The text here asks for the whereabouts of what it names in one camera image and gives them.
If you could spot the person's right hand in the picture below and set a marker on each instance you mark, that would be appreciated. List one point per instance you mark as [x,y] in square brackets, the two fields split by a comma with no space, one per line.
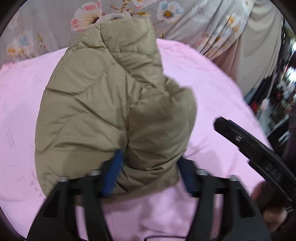
[279,221]

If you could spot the grey floral curtain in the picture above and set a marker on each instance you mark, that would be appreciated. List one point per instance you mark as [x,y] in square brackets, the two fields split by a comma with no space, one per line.
[243,38]

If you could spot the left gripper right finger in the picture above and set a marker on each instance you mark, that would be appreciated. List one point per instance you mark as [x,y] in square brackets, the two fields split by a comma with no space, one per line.
[221,201]

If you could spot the khaki puffer jacket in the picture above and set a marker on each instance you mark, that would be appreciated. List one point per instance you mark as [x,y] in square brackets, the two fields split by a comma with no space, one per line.
[108,92]

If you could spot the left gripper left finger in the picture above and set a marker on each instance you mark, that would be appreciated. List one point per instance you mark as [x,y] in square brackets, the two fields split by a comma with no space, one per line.
[72,211]

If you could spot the pink bed sheet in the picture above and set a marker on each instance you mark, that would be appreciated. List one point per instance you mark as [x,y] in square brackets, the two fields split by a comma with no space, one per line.
[165,213]

